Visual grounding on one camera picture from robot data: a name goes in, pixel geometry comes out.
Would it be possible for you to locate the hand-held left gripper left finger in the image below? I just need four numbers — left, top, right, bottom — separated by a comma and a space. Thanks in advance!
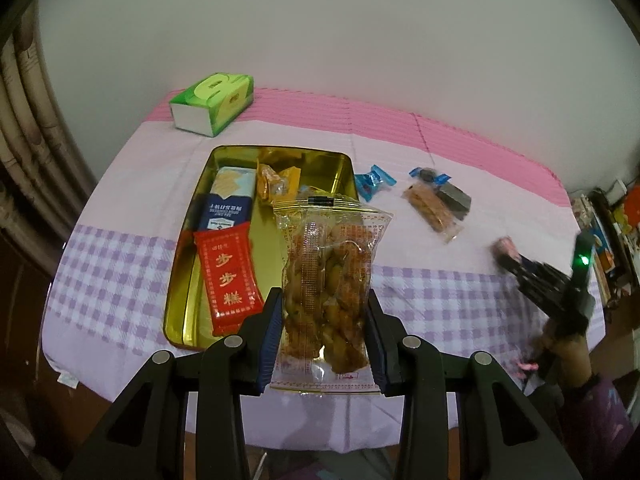
62, 286, 285, 480

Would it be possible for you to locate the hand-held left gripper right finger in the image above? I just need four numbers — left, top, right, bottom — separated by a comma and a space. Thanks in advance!
365, 290, 583, 480

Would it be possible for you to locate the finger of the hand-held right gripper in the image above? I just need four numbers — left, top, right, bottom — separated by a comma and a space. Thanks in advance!
502, 252, 548, 288

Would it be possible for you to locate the pink snack packet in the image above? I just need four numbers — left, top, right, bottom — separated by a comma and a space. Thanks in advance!
492, 237, 521, 263

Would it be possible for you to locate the red snack packet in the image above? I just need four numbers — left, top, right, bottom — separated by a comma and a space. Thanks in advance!
192, 222, 265, 337

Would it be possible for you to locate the clear fried dough twist packet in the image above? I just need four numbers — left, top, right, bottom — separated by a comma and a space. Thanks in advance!
270, 197, 393, 393

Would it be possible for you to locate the grey snack packet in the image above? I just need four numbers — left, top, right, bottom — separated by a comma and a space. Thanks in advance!
437, 182, 472, 221

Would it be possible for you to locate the clear nut bar packet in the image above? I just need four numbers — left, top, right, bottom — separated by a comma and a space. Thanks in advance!
402, 185, 465, 244

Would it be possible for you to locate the navy cracker packet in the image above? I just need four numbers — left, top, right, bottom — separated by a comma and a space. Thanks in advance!
200, 166, 256, 233

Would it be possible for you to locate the orange snack packet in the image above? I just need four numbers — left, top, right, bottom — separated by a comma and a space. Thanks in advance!
277, 165, 302, 203
256, 161, 281, 203

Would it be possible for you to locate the light blue candy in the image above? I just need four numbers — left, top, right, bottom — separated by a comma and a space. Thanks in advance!
354, 164, 397, 203

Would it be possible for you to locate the red and gold tin box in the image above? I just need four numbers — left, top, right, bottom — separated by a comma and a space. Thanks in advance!
164, 145, 361, 351

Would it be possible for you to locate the person's right forearm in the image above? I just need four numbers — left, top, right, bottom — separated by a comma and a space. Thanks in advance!
560, 375, 640, 480

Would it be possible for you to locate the person's right hand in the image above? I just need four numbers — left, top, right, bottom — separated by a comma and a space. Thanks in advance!
542, 320, 593, 388

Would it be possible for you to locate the blue and orange box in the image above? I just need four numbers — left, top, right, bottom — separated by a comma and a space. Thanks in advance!
590, 230, 618, 273

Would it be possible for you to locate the pink foam mat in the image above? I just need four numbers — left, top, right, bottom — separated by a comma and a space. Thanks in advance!
145, 87, 563, 186

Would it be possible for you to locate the green tissue pack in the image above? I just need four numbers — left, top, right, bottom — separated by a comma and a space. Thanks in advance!
169, 72, 254, 138

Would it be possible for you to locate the beige patterned curtain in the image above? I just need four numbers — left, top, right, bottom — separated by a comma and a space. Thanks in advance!
0, 5, 98, 281

